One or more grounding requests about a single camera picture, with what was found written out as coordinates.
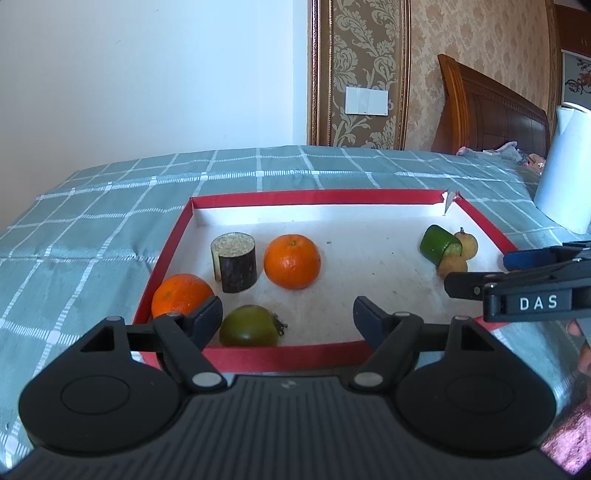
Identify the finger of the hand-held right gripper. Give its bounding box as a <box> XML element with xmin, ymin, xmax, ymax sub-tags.
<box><xmin>444</xmin><ymin>258</ymin><xmax>591</xmax><ymax>302</ymax></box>
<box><xmin>503</xmin><ymin>241</ymin><xmax>591</xmax><ymax>272</ymax></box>

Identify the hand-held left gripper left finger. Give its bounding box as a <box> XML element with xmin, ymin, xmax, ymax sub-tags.
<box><xmin>78</xmin><ymin>295</ymin><xmax>228</xmax><ymax>393</ymax></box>

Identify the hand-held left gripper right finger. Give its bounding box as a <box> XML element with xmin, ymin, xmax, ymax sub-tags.
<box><xmin>348</xmin><ymin>296</ymin><xmax>497</xmax><ymax>393</ymax></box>

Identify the brown longan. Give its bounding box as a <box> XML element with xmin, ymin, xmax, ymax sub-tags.
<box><xmin>438</xmin><ymin>255</ymin><xmax>468</xmax><ymax>280</ymax></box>
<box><xmin>454</xmin><ymin>227</ymin><xmax>478</xmax><ymax>260</ymax></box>

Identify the orange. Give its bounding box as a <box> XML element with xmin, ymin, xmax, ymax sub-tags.
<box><xmin>151</xmin><ymin>274</ymin><xmax>215</xmax><ymax>319</ymax></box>
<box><xmin>263</xmin><ymin>234</ymin><xmax>321</xmax><ymax>291</ymax></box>

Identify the green persimmon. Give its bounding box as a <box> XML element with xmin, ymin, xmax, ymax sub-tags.
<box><xmin>219</xmin><ymin>305</ymin><xmax>289</xmax><ymax>348</ymax></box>

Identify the green sugarcane piece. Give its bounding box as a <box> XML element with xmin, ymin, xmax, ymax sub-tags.
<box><xmin>419</xmin><ymin>224</ymin><xmax>463</xmax><ymax>266</ymax></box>

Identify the dark sugarcane piece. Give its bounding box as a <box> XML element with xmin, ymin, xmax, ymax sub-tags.
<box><xmin>211</xmin><ymin>232</ymin><xmax>258</xmax><ymax>294</ymax></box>

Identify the red shallow cardboard box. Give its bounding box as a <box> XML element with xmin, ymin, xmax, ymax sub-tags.
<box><xmin>133</xmin><ymin>188</ymin><xmax>520</xmax><ymax>374</ymax></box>

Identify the person's right hand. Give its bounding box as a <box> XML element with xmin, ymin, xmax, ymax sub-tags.
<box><xmin>567</xmin><ymin>320</ymin><xmax>591</xmax><ymax>374</ymax></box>

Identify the white electric kettle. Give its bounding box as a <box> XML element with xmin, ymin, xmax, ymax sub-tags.
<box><xmin>534</xmin><ymin>102</ymin><xmax>591</xmax><ymax>234</ymax></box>

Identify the grey cloth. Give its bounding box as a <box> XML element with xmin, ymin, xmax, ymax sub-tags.
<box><xmin>496</xmin><ymin>141</ymin><xmax>527</xmax><ymax>164</ymax></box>

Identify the person's pink clothing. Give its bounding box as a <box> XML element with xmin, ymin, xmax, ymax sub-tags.
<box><xmin>540</xmin><ymin>401</ymin><xmax>591</xmax><ymax>476</ymax></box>

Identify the wooden headboard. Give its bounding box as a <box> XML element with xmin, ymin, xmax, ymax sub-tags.
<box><xmin>431</xmin><ymin>54</ymin><xmax>551</xmax><ymax>160</ymax></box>

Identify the green plaid blanket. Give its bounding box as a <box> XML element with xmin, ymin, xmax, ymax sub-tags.
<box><xmin>0</xmin><ymin>144</ymin><xmax>591</xmax><ymax>462</ymax></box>

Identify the framed wall picture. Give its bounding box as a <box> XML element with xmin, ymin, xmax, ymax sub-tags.
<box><xmin>547</xmin><ymin>0</ymin><xmax>591</xmax><ymax>116</ymax></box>

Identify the white wall switch panel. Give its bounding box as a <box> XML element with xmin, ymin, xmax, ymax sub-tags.
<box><xmin>345</xmin><ymin>86</ymin><xmax>389</xmax><ymax>115</ymax></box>

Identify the gold wall moulding frame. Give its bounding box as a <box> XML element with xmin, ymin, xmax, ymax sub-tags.
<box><xmin>307</xmin><ymin>0</ymin><xmax>411</xmax><ymax>149</ymax></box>

